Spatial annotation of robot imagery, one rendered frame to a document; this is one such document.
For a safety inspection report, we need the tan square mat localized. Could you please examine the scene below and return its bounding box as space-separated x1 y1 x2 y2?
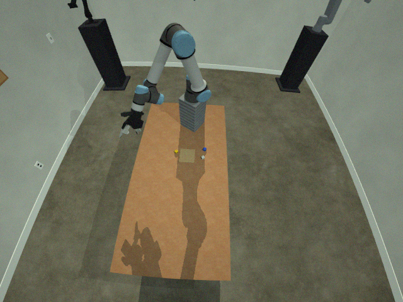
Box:
179 148 195 163

